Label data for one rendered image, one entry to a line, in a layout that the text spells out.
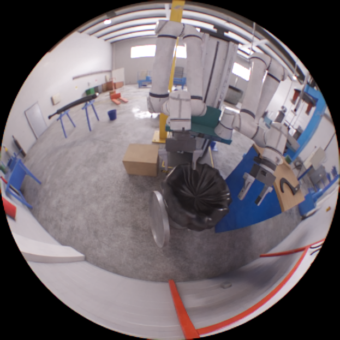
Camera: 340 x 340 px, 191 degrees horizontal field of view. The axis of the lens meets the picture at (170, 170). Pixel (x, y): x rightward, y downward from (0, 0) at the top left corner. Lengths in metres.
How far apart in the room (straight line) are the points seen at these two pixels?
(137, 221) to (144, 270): 0.62
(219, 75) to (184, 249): 1.79
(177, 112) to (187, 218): 0.52
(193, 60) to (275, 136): 0.52
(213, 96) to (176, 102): 0.73
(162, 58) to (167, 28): 0.21
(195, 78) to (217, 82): 0.51
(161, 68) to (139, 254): 1.61
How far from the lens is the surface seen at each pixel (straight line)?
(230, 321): 0.77
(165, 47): 0.72
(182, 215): 0.60
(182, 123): 0.40
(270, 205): 0.80
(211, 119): 1.07
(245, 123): 0.52
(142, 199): 1.33
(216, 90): 1.09
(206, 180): 0.85
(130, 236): 1.28
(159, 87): 0.75
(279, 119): 2.94
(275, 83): 0.88
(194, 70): 0.62
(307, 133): 2.55
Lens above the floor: 1.24
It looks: 53 degrees down
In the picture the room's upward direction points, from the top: 9 degrees clockwise
